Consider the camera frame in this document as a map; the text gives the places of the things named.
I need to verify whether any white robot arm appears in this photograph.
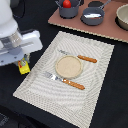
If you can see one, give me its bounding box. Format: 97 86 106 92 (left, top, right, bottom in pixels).
0 0 43 66

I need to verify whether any orange handled knife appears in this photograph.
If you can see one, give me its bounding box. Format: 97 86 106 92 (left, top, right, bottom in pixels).
58 50 97 63

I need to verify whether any grey toy pot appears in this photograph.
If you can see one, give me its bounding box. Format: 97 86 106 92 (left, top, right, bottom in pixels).
55 0 81 19

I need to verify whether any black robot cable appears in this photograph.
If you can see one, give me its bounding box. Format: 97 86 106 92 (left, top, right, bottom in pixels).
13 0 26 19

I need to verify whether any beige bowl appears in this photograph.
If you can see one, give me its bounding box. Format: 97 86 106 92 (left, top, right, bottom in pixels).
116 4 128 30

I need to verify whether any white woven placemat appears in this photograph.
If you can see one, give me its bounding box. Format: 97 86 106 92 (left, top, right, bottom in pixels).
13 31 114 128

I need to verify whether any round wooden plate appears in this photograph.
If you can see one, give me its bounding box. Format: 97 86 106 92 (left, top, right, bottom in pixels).
55 55 83 79

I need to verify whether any orange handled fork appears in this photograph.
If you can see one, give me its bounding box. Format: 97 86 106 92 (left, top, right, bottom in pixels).
44 72 85 90

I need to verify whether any red toy tomato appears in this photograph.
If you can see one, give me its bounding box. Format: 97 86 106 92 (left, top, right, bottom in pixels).
63 0 71 8

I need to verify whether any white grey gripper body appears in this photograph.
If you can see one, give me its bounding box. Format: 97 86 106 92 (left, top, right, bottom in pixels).
0 30 43 66

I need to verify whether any grey toy frying pan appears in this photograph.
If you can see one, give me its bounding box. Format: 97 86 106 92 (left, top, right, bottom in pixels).
81 0 111 26

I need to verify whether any yellow toy box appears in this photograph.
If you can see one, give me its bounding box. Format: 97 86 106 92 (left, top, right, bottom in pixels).
18 60 30 74

